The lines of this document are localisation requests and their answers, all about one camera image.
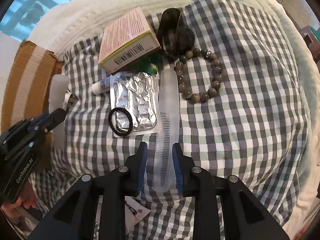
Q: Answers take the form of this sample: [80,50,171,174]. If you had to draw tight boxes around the black hair tie ring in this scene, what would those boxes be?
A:
[108,107,134,137]

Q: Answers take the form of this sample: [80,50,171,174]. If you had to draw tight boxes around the clear plastic comb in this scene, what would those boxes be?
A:
[152,69,180,193]

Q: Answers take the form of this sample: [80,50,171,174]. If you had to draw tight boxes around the brown bead bracelet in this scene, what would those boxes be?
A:
[174,48,224,104]

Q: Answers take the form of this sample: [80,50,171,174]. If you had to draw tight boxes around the green foil sachet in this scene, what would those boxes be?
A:
[132,54,163,75]

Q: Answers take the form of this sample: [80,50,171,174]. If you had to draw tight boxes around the pink yellow carton box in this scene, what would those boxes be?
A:
[98,7,161,75]

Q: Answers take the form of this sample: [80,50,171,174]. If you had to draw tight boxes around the white plastic bottle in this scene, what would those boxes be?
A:
[48,74,69,150]

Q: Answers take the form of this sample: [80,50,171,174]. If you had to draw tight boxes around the person's left hand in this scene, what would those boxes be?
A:
[1,184,37,219]

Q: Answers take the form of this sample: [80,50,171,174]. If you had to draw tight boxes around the brown cardboard box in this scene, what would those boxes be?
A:
[1,40,63,133]

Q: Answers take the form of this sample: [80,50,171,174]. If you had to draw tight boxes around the silver foil blister pack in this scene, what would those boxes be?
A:
[108,72,159,137]

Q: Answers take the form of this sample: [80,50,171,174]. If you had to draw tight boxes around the small white tube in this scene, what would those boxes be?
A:
[92,77,110,95]

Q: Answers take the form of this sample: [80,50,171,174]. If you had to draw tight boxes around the checkered grey green cloth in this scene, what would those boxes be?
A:
[30,0,308,225]

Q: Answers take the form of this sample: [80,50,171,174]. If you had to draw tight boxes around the dark plastic scoop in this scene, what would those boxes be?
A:
[156,8,195,59]

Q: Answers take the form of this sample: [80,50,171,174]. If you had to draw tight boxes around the blue curtain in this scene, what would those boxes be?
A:
[1,0,71,41]

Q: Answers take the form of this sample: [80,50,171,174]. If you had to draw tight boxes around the pale green knitted blanket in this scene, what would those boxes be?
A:
[29,0,319,238]

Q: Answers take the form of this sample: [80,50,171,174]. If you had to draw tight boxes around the purple stool teal seat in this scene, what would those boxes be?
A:
[300,27,319,63]

